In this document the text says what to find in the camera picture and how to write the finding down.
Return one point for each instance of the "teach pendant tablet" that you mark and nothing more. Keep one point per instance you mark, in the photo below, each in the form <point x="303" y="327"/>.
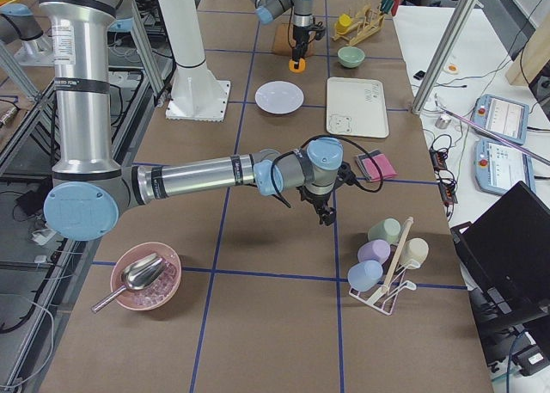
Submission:
<point x="506" y="118"/>
<point x="498" y="167"/>

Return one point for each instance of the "metal cylinder weight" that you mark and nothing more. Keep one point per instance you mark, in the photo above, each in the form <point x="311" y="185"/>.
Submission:
<point x="443" y="121"/>

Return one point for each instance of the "fried egg toy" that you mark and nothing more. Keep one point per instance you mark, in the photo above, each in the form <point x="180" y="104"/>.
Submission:
<point x="451" y="69"/>

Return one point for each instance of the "blue pastel cup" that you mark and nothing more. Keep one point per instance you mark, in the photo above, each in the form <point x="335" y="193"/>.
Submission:
<point x="364" y="275"/>

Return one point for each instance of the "far teach pendant tablet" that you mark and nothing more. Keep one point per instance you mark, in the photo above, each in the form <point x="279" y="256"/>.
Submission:
<point x="506" y="118"/>

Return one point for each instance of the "pink bowl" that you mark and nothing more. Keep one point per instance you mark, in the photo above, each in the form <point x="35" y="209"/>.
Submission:
<point x="158" y="284"/>

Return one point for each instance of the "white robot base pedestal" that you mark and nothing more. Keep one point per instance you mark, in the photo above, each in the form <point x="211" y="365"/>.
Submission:
<point x="196" y="94"/>

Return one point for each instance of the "white cup rack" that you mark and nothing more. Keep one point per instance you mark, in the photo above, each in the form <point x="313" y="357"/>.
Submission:
<point x="383" y="298"/>

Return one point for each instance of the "metal scoop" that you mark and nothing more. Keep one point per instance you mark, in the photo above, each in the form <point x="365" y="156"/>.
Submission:
<point x="136" y="277"/>

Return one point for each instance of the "orange fruit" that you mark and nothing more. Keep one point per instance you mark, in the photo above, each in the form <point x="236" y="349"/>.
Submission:
<point x="297" y="66"/>

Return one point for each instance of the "white round plate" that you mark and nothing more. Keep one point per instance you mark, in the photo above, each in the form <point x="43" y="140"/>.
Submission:
<point x="279" y="97"/>

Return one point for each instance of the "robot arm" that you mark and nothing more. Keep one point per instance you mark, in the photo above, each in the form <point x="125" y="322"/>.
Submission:
<point x="93" y="183"/>
<point x="269" y="10"/>

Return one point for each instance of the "black laptop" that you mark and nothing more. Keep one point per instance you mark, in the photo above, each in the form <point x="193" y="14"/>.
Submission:
<point x="506" y="251"/>

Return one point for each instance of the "wooden peg drying rack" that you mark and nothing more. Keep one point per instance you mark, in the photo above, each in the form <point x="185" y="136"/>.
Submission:
<point x="366" y="21"/>

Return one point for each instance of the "yellow plastic mug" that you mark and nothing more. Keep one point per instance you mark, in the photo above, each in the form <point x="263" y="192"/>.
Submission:
<point x="343" y="24"/>

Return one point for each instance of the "green ceramic bowl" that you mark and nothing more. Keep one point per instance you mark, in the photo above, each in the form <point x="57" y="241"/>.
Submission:
<point x="350" y="57"/>

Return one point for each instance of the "near teach pendant tablet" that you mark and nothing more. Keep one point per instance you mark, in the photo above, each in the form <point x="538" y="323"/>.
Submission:
<point x="498" y="167"/>

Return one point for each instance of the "green pastel cup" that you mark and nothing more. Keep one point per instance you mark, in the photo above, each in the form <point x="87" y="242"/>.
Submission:
<point x="388" y="229"/>

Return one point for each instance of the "purple pastel cup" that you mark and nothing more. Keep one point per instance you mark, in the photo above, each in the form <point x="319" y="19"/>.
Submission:
<point x="377" y="250"/>

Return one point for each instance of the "cream pastel cup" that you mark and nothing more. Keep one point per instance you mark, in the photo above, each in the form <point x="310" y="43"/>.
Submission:
<point x="416" y="249"/>

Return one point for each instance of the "aluminium frame post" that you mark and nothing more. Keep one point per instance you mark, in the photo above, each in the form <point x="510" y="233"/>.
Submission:
<point x="446" y="44"/>

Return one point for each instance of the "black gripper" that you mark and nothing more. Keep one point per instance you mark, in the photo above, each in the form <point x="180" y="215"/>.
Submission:
<point x="298" y="35"/>
<point x="316" y="199"/>

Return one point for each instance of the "pink and grey cloth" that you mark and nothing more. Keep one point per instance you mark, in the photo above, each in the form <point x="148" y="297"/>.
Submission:
<point x="375" y="166"/>

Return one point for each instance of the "brown wooden tray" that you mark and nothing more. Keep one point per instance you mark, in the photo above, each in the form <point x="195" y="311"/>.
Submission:
<point x="283" y="41"/>

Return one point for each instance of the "dark green mug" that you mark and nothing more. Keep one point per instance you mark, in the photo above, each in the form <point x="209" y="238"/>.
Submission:
<point x="386" y="6"/>

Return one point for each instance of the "cream bear tray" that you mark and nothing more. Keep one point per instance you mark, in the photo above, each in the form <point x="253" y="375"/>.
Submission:
<point x="356" y="107"/>

